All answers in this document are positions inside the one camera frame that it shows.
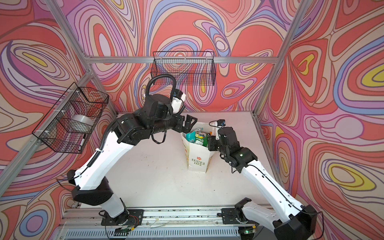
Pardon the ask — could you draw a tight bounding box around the white paper bag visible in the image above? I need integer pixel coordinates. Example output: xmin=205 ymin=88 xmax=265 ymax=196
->
xmin=182 ymin=122 xmax=215 ymax=173

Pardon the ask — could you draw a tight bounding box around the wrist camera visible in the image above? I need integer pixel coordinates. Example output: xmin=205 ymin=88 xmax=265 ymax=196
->
xmin=172 ymin=89 xmax=186 ymax=115
xmin=209 ymin=119 xmax=226 ymax=141

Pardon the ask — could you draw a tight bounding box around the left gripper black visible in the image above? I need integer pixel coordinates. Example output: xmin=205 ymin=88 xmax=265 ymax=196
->
xmin=149 ymin=110 xmax=199 ymax=137

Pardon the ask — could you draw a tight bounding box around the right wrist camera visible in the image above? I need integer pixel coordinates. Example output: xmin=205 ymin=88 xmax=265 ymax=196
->
xmin=209 ymin=119 xmax=226 ymax=141

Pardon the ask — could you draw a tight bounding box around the black wire basket wall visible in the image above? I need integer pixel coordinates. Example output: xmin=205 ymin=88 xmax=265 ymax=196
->
xmin=151 ymin=50 xmax=216 ymax=87
xmin=32 ymin=83 xmax=109 ymax=154

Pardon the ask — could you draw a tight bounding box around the black wire basket back wall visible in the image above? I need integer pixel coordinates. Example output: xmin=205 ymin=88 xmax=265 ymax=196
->
xmin=151 ymin=50 xmax=216 ymax=87

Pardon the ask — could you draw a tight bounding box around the teal snack bag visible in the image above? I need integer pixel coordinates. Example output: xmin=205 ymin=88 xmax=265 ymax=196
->
xmin=185 ymin=131 xmax=196 ymax=143

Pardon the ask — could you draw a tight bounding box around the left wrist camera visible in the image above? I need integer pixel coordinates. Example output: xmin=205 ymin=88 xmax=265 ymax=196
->
xmin=172 ymin=89 xmax=186 ymax=115

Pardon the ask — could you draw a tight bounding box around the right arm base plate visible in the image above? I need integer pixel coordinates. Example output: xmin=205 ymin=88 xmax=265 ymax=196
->
xmin=217 ymin=208 xmax=259 ymax=226

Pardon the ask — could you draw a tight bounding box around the silver tape roll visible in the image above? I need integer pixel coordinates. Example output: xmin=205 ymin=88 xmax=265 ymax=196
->
xmin=71 ymin=115 xmax=94 ymax=126

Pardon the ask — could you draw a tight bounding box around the green snack bag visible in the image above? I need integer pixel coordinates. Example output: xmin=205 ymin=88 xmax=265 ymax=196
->
xmin=195 ymin=131 xmax=210 ymax=147

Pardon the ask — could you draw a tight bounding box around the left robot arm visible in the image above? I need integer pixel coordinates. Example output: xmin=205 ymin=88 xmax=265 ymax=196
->
xmin=67 ymin=74 xmax=197 ymax=226

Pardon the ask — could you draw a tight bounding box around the black wire basket left wall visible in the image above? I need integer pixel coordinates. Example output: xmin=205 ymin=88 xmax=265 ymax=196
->
xmin=32 ymin=83 xmax=109 ymax=154

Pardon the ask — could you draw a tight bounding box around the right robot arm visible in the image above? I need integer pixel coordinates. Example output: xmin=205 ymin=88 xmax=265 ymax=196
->
xmin=208 ymin=127 xmax=319 ymax=240

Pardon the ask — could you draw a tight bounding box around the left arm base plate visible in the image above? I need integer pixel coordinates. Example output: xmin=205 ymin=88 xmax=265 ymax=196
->
xmin=99 ymin=209 xmax=144 ymax=227

